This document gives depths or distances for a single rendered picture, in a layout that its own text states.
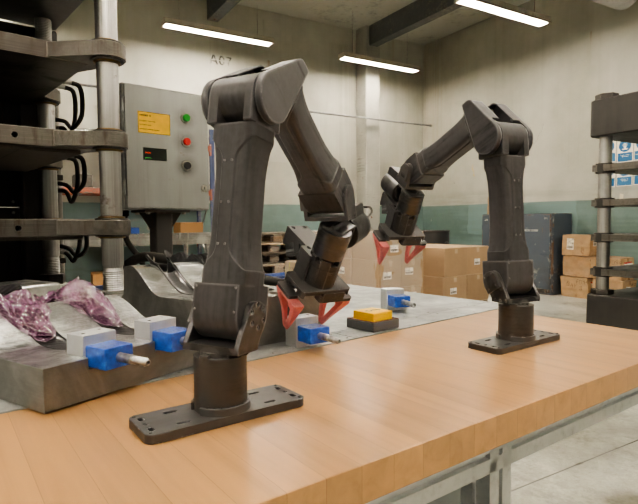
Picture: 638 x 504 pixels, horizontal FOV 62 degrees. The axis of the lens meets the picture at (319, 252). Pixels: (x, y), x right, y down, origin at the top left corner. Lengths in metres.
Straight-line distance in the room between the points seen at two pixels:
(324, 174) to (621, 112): 4.25
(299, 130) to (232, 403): 0.37
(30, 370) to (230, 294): 0.27
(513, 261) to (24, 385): 0.79
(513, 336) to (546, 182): 7.50
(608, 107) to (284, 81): 4.42
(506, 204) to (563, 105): 7.48
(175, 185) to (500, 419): 1.41
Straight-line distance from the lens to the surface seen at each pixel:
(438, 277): 5.60
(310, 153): 0.77
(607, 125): 4.97
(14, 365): 0.77
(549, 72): 8.73
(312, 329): 0.93
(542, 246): 7.87
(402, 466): 0.58
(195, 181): 1.88
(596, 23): 8.49
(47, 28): 2.40
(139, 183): 1.80
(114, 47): 1.68
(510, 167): 1.04
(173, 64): 8.21
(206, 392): 0.63
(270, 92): 0.66
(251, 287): 0.63
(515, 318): 1.02
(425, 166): 1.20
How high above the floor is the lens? 1.03
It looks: 3 degrees down
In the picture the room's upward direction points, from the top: straight up
